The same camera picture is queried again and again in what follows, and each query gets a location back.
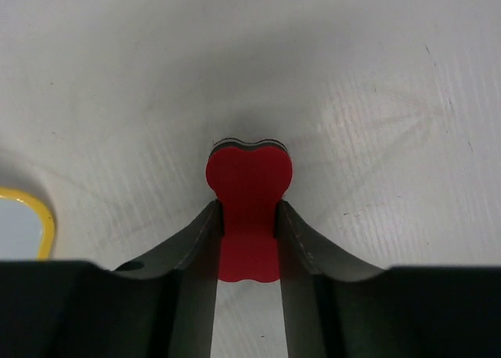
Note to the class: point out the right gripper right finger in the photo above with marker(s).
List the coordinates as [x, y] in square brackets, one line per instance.
[337, 305]

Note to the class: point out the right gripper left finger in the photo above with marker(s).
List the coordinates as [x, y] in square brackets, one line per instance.
[160, 304]

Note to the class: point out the red bone-shaped eraser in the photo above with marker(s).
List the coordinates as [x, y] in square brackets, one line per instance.
[249, 180]

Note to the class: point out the yellow framed whiteboard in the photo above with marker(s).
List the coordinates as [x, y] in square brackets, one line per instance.
[28, 227]

